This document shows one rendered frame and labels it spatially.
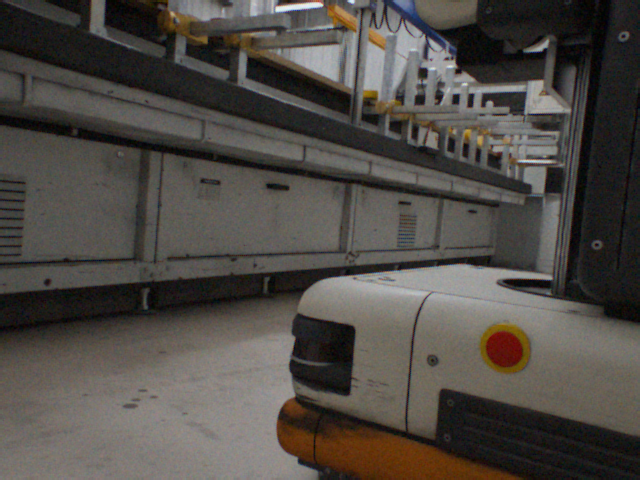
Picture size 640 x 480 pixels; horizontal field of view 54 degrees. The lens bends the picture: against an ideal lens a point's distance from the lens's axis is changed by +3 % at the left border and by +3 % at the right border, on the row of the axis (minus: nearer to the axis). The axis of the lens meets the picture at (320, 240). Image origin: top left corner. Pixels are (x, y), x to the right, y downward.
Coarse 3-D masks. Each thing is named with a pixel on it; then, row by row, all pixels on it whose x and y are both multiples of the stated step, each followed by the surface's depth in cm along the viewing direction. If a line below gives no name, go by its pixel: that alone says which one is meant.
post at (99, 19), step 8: (88, 0) 135; (96, 0) 136; (104, 0) 137; (80, 8) 136; (88, 8) 135; (96, 8) 136; (88, 16) 135; (96, 16) 136; (104, 16) 138; (96, 24) 136
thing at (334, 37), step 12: (264, 36) 178; (276, 36) 176; (288, 36) 174; (300, 36) 172; (312, 36) 170; (324, 36) 168; (336, 36) 166; (216, 48) 187; (228, 48) 185; (264, 48) 180; (276, 48) 178; (288, 48) 177
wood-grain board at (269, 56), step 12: (132, 0) 165; (144, 0) 167; (156, 12) 174; (216, 36) 192; (264, 60) 218; (276, 60) 219; (288, 60) 225; (288, 72) 234; (300, 72) 233; (312, 72) 240; (324, 84) 251; (336, 84) 256; (348, 96) 272; (468, 144) 410; (492, 156) 471
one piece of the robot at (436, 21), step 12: (420, 0) 90; (432, 0) 89; (444, 0) 88; (456, 0) 87; (468, 0) 86; (420, 12) 90; (432, 12) 89; (444, 12) 88; (456, 12) 87; (468, 12) 86; (432, 24) 89; (444, 24) 89; (456, 24) 89; (540, 36) 100; (528, 48) 101
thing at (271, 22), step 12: (192, 24) 159; (204, 24) 157; (216, 24) 155; (228, 24) 153; (240, 24) 151; (252, 24) 149; (264, 24) 147; (276, 24) 145; (288, 24) 146; (156, 36) 165; (204, 36) 160
